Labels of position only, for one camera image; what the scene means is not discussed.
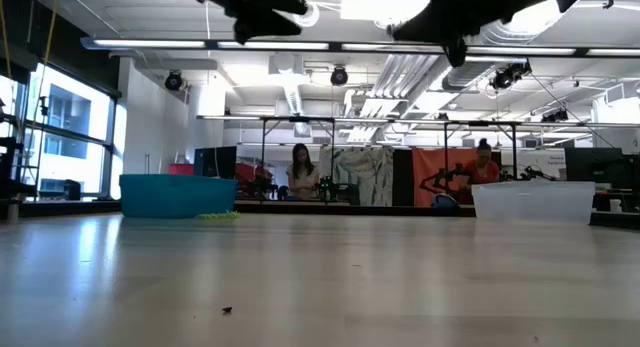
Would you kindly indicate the orange backdrop cloth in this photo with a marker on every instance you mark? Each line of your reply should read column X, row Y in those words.
column 430, row 159

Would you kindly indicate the large window black frame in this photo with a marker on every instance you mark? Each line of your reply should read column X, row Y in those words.
column 75, row 137

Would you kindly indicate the white square ceiling duct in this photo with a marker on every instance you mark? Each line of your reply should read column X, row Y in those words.
column 295, row 94

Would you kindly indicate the black background rig frame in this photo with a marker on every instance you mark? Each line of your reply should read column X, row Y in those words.
column 263, row 157
column 514, row 152

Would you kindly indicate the dark blue bag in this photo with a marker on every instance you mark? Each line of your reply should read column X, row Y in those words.
column 281, row 193

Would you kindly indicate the grey patterned backdrop cloth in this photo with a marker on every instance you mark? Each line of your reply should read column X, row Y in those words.
column 365, row 172

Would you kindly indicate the red cloth object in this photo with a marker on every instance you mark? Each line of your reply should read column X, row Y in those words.
column 250, row 171

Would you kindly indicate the small white cup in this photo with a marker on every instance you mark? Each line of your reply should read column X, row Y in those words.
column 616, row 205

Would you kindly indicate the small beige cup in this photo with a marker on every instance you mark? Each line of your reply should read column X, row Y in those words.
column 12, row 210

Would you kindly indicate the white printed sign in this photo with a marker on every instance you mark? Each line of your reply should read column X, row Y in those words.
column 547, row 159

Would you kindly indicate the red storage bin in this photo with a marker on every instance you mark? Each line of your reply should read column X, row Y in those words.
column 181, row 168

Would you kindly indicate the black background robot arm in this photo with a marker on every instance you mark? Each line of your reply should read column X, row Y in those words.
column 532, row 174
column 442, row 179
column 332, row 189

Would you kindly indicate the black shelving stand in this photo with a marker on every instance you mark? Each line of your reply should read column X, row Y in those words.
column 7, row 182

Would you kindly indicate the black backdrop panel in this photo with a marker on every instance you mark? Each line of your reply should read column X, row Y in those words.
column 403, row 177

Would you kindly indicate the black computer monitor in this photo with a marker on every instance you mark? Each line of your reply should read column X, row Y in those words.
column 215, row 162
column 595, row 167

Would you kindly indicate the silver ribbed ceiling duct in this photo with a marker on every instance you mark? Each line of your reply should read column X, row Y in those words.
column 480, row 69

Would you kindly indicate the black box by window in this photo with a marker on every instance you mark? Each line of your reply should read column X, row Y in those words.
column 72, row 189

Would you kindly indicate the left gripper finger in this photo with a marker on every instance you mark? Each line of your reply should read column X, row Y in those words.
column 280, row 28
column 287, row 4

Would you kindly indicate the black ceiling camera cluster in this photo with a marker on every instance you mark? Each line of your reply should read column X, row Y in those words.
column 510, row 74

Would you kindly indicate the black bar with light strips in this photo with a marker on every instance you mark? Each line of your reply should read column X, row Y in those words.
column 150, row 43

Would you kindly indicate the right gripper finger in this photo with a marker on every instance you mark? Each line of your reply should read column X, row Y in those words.
column 420, row 22
column 420, row 36

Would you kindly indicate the person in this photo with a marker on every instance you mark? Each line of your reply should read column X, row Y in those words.
column 301, row 179
column 482, row 171

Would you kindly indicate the black ceiling spotlight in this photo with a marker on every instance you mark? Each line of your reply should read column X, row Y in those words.
column 339, row 76
column 173, row 81

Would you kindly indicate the green plastic spider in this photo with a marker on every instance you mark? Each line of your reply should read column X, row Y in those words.
column 220, row 215

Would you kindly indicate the teal plastic bin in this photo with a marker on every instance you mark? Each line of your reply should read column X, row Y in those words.
column 175, row 197

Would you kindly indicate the blue white rounded object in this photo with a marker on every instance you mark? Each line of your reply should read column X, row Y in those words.
column 444, row 201

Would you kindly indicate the clear plastic bin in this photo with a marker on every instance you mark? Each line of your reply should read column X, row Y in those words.
column 532, row 202

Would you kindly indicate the black ceiling fixture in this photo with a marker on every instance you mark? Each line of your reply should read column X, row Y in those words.
column 555, row 116

